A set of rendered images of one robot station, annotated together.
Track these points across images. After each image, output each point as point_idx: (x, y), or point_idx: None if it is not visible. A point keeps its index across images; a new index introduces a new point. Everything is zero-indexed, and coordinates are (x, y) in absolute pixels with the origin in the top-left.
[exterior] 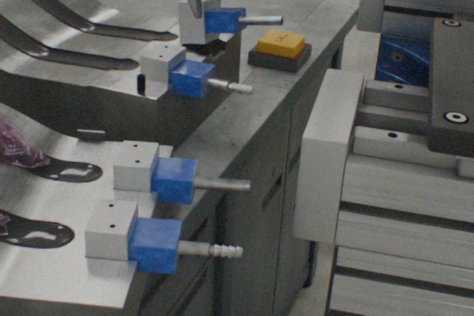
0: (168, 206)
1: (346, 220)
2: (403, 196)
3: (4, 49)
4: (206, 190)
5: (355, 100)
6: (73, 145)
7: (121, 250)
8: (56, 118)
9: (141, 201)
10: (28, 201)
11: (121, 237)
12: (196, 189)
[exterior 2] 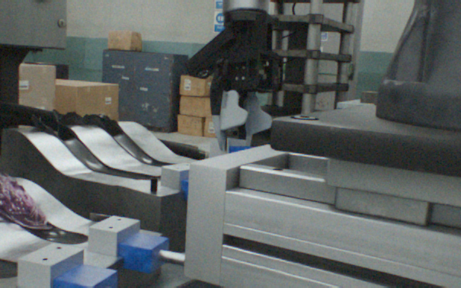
0: (147, 286)
1: (229, 256)
2: (280, 229)
3: (72, 161)
4: (188, 280)
5: (268, 155)
6: (82, 223)
7: (45, 283)
8: None
9: (103, 260)
10: (8, 248)
11: (46, 267)
12: (180, 279)
